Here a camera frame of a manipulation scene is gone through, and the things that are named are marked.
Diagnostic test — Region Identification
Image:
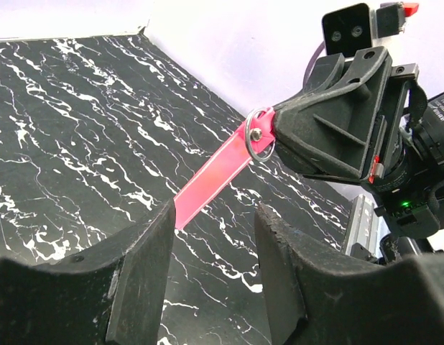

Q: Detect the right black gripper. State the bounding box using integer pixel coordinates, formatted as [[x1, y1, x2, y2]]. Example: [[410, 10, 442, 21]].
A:
[[272, 45, 444, 195]]

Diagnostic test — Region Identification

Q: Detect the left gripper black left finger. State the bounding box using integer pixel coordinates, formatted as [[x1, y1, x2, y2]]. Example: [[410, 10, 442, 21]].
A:
[[0, 201, 175, 344]]

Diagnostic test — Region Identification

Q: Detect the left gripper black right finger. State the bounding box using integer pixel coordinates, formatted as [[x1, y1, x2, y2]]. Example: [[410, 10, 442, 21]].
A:
[[254, 205, 444, 344]]

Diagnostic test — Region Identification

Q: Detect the pink strap keyring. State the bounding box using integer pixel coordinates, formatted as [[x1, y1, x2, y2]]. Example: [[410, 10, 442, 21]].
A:
[[174, 107, 275, 230]]

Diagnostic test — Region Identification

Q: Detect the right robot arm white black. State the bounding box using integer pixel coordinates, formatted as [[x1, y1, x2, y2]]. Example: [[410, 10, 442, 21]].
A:
[[273, 47, 444, 261]]

